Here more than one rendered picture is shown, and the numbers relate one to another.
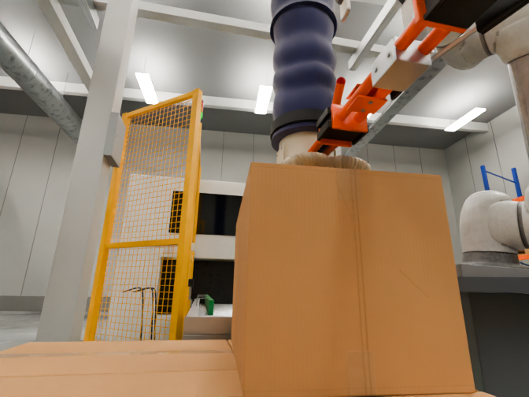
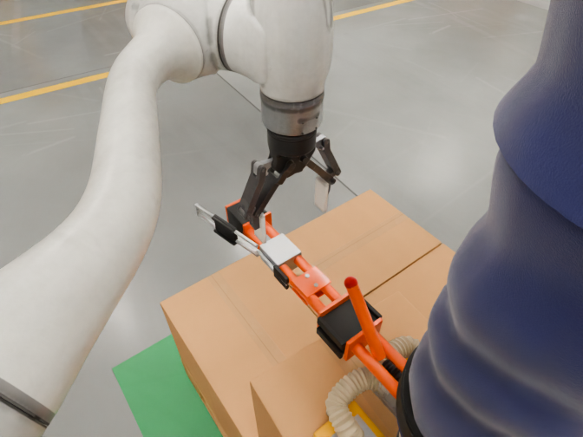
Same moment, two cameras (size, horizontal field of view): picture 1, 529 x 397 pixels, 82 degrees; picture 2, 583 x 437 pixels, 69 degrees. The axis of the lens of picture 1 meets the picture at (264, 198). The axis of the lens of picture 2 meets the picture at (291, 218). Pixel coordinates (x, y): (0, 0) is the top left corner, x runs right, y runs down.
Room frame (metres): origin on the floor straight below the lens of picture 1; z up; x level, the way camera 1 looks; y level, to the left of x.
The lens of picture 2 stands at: (0.96, -0.45, 1.76)
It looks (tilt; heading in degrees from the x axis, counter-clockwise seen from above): 45 degrees down; 155
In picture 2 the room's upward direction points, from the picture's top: straight up
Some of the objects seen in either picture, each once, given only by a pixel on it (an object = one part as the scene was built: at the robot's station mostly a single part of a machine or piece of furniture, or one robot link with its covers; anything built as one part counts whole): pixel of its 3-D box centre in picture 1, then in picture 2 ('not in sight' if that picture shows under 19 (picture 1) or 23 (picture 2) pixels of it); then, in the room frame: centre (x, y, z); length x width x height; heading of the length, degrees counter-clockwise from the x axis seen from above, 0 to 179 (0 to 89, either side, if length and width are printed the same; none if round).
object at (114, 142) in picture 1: (115, 140); not in sight; (1.79, 0.98, 1.62); 0.20 x 0.05 x 0.30; 11
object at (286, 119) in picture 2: not in sight; (291, 106); (0.46, -0.22, 1.45); 0.09 x 0.09 x 0.06
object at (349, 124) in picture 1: (342, 127); (348, 324); (0.63, -0.18, 1.07); 0.10 x 0.08 x 0.06; 101
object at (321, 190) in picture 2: (344, 2); (321, 194); (0.45, -0.15, 1.24); 0.03 x 0.01 x 0.07; 10
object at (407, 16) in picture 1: (408, 14); (259, 225); (0.47, -0.28, 1.24); 0.03 x 0.01 x 0.07; 10
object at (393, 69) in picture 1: (399, 65); (280, 255); (0.42, -0.22, 1.07); 0.07 x 0.07 x 0.04; 11
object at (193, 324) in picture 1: (279, 324); not in sight; (1.24, -0.06, 0.58); 0.70 x 0.03 x 0.06; 101
